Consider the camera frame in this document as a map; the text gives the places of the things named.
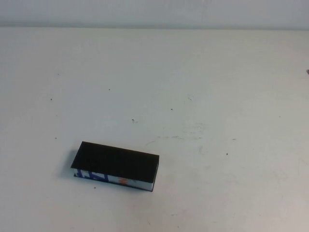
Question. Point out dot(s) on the black glasses case printed side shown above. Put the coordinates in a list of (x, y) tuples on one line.
[(116, 162)]

